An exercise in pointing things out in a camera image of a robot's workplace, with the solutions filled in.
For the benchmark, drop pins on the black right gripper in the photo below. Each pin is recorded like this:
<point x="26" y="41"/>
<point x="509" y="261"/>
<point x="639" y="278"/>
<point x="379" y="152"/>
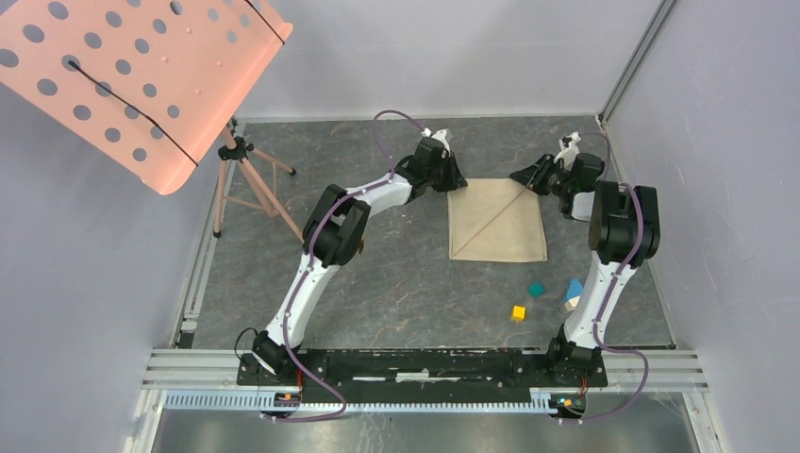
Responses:
<point x="532" y="176"/>

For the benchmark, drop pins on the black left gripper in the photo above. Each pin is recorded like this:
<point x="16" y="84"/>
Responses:
<point x="455" y="180"/>

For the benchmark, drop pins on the beige cloth napkin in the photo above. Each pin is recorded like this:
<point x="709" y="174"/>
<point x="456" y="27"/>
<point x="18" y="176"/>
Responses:
<point x="495" y="220"/>

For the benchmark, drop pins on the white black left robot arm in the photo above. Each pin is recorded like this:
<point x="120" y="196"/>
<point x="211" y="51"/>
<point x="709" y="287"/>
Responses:
<point x="334" y="233"/>

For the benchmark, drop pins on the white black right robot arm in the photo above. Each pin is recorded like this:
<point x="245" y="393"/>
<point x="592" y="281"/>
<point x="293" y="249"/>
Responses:
<point x="624" y="232"/>

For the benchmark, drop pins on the teal cube block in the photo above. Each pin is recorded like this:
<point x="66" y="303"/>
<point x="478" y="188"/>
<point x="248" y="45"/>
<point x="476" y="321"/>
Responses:
<point x="536" y="290"/>

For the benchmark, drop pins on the blue triangular block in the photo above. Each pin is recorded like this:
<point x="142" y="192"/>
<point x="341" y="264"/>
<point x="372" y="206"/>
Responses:
<point x="573" y="292"/>

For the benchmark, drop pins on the yellow cube block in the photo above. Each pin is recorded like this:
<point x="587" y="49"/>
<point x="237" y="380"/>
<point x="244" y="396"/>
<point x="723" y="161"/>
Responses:
<point x="518" y="313"/>

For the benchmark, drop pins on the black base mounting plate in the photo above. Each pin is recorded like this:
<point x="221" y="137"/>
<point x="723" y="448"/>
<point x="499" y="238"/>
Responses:
<point x="424" y="376"/>

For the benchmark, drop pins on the pink perforated music stand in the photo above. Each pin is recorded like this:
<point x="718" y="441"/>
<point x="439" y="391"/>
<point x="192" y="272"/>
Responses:
<point x="152" y="84"/>

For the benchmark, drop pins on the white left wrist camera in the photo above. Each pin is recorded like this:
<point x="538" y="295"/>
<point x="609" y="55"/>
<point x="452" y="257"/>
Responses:
<point x="441" y="136"/>

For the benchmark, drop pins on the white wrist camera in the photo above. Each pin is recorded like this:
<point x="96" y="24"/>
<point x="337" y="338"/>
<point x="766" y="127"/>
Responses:
<point x="568" y="150"/>
<point x="441" y="136"/>

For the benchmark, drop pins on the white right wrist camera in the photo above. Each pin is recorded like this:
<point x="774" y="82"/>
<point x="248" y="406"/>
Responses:
<point x="568" y="150"/>

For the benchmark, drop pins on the aluminium frame rails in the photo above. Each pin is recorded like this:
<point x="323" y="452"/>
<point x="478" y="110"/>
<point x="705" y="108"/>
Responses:
<point x="194" y="379"/>

